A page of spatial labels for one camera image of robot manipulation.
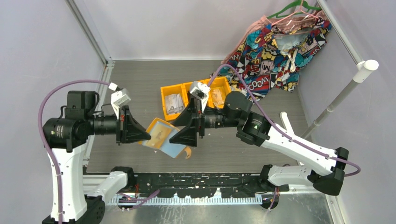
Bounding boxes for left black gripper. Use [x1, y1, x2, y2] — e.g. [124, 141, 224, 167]
[85, 105, 151, 146]

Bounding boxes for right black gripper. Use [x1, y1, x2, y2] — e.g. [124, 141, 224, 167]
[170, 95, 241, 147]

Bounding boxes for yellow card holder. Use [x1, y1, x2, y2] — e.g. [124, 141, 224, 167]
[139, 118, 192, 159]

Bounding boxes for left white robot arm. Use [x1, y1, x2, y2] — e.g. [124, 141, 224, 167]
[43, 91, 151, 224]

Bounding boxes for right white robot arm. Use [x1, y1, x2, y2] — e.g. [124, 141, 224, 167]
[170, 91, 349, 196]

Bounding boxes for cards in left bin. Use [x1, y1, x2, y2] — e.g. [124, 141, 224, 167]
[164, 94, 185, 115]

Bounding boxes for left yellow bin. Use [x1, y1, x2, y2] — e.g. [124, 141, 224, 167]
[160, 84, 188, 121]

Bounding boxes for banknotes in right bin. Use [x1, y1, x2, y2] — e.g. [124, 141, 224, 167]
[211, 88, 224, 108]

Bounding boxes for right yellow bin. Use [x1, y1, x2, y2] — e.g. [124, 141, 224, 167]
[207, 77, 231, 109]

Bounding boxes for colourful comic print shorts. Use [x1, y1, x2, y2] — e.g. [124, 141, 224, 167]
[218, 16, 332, 100]

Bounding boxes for pink garment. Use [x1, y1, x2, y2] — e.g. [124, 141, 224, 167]
[220, 11, 325, 65]

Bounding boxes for pink hanger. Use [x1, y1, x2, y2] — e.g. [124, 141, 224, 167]
[271, 10, 322, 34]

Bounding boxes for green hanger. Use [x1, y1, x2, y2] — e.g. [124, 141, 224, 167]
[267, 0, 322, 18]

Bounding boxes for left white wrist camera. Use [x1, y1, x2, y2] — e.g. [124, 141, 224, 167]
[108, 83, 131, 120]

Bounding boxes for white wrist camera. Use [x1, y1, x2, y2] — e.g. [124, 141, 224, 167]
[189, 81, 211, 111]
[108, 83, 131, 120]

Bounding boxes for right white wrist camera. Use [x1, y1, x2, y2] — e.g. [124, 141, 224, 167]
[189, 81, 211, 111]

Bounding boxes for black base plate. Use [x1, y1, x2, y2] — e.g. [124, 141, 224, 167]
[112, 173, 290, 210]

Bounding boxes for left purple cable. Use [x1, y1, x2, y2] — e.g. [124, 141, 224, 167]
[37, 79, 113, 224]

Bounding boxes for white clothes rail pole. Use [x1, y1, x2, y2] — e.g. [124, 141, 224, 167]
[280, 59, 379, 186]

